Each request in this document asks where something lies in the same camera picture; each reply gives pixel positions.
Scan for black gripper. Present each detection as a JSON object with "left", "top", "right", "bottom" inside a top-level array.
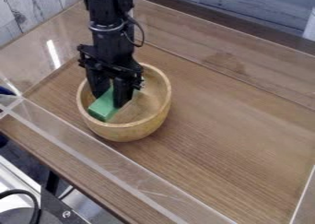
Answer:
[{"left": 77, "top": 30, "right": 142, "bottom": 108}]

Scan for green rectangular block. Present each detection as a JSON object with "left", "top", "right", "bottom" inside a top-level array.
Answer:
[{"left": 86, "top": 86, "right": 142, "bottom": 123}]

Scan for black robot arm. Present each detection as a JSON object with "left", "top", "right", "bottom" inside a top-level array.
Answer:
[{"left": 77, "top": 0, "right": 144, "bottom": 108}]

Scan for wooden brown bowl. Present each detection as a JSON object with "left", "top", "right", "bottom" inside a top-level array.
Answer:
[{"left": 76, "top": 63, "right": 172, "bottom": 142}]

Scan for black table leg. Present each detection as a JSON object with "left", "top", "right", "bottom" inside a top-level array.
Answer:
[{"left": 45, "top": 171, "right": 60, "bottom": 195}]

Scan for clear acrylic tray wall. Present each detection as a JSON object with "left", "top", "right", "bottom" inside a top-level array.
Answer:
[{"left": 0, "top": 76, "right": 236, "bottom": 224}]

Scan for black cable bottom left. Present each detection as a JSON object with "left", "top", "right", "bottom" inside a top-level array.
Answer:
[{"left": 0, "top": 188, "right": 41, "bottom": 224}]

